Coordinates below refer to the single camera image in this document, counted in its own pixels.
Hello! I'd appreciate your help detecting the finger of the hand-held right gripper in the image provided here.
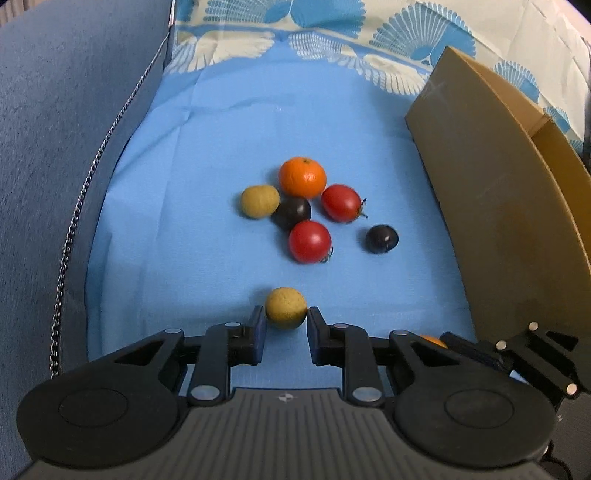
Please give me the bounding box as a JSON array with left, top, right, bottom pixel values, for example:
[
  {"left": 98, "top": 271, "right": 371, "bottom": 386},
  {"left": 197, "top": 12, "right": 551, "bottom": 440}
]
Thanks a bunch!
[{"left": 440, "top": 322, "right": 581, "bottom": 398}]

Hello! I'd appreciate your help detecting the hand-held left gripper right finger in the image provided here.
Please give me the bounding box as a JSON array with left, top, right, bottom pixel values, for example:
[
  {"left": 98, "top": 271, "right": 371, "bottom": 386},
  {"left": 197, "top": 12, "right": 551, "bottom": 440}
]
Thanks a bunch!
[{"left": 307, "top": 306, "right": 456, "bottom": 402}]

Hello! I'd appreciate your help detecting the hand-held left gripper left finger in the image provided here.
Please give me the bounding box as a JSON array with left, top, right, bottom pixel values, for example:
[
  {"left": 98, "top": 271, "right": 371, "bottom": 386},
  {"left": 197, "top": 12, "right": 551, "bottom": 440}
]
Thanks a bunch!
[{"left": 113, "top": 305, "right": 267, "bottom": 402}]

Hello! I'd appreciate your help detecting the brown longan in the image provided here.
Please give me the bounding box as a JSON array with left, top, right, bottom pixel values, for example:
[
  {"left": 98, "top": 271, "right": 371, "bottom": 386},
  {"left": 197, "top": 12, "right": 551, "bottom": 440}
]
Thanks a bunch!
[{"left": 265, "top": 287, "right": 308, "bottom": 330}]

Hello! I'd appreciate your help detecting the red cherry tomato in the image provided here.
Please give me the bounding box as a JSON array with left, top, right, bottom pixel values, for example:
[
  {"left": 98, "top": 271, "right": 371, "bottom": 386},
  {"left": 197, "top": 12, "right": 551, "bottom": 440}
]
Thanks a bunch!
[
  {"left": 321, "top": 184, "right": 368, "bottom": 223},
  {"left": 289, "top": 220, "right": 334, "bottom": 265}
]

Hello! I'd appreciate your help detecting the brown cardboard box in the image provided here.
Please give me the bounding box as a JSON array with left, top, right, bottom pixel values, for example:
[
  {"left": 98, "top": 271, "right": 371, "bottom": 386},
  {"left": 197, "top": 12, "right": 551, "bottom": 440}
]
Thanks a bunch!
[{"left": 405, "top": 45, "right": 591, "bottom": 358}]

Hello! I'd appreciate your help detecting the orange mandarin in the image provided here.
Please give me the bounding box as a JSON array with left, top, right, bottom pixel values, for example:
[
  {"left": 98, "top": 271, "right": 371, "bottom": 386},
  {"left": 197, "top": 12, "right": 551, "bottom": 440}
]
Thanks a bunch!
[{"left": 278, "top": 157, "right": 327, "bottom": 199}]

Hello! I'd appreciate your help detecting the dark plum right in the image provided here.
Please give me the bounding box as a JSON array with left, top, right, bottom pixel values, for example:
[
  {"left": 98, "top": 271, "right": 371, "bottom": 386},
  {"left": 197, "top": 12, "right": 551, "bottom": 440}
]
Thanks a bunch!
[{"left": 366, "top": 224, "right": 399, "bottom": 254}]

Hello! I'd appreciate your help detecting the dark plum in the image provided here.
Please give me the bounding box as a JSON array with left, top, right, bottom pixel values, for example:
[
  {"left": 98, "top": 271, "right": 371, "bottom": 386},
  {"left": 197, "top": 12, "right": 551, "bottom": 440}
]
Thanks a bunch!
[
  {"left": 271, "top": 196, "right": 312, "bottom": 232},
  {"left": 366, "top": 224, "right": 399, "bottom": 254}
]

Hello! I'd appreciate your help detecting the dark plum centre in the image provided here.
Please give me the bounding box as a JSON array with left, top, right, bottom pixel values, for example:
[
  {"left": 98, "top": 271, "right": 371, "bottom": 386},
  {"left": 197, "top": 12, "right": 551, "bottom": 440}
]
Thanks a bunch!
[{"left": 271, "top": 196, "right": 312, "bottom": 232}]

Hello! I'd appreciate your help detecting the yellow-brown potato upper left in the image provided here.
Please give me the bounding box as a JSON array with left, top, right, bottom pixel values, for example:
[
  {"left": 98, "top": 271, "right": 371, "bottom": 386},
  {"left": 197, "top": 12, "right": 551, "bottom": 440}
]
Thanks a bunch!
[{"left": 239, "top": 185, "right": 280, "bottom": 220}]

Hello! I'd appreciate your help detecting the light blue cloth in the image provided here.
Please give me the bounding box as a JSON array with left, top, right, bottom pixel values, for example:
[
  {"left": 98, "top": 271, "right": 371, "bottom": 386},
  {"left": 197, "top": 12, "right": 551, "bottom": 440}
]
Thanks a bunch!
[{"left": 85, "top": 58, "right": 527, "bottom": 402}]

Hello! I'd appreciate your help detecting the blue fan-patterned sheet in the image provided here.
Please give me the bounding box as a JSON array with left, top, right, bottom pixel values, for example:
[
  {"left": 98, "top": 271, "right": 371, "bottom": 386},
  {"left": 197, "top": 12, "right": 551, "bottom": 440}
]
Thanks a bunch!
[{"left": 164, "top": 0, "right": 591, "bottom": 155}]

